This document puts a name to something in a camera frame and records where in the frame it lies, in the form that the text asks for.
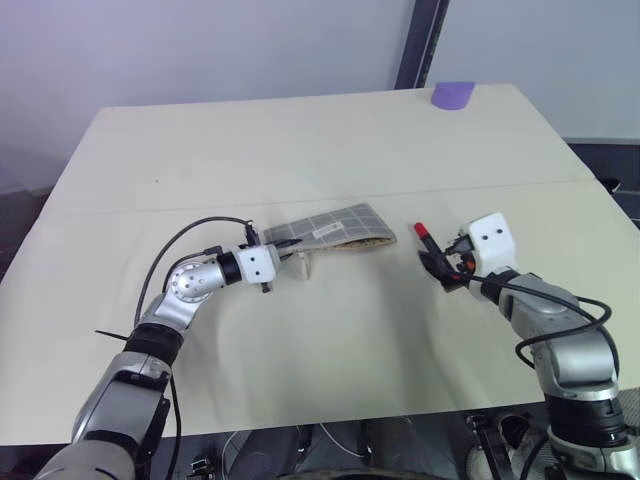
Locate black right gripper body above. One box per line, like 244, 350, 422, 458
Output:
442, 236, 477, 292

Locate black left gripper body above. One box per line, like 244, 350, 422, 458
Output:
258, 239, 292, 297

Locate red capped black marker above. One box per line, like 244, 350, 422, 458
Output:
413, 221, 442, 257

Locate grey grid pouch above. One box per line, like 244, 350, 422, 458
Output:
262, 200, 398, 252

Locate black zip tie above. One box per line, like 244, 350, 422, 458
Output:
93, 328, 132, 346

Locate beige table cloth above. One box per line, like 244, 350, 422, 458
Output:
0, 83, 640, 447

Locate purple rounded object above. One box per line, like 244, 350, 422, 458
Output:
430, 80, 476, 113

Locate small black object beside table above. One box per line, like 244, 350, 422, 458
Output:
601, 176, 632, 197

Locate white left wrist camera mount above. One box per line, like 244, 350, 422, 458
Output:
236, 244, 282, 285

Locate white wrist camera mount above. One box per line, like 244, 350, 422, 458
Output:
236, 244, 282, 285
458, 211, 519, 278

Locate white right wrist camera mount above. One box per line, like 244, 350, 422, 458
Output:
458, 211, 519, 278

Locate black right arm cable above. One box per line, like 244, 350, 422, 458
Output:
472, 273, 614, 367

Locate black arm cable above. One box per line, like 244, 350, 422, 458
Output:
135, 215, 257, 327
472, 273, 614, 367

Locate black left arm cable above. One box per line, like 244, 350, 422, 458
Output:
135, 215, 257, 327

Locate thin white cable under table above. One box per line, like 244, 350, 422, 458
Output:
319, 422, 374, 459

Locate dark vertical frame post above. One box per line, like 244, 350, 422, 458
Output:
394, 0, 442, 92

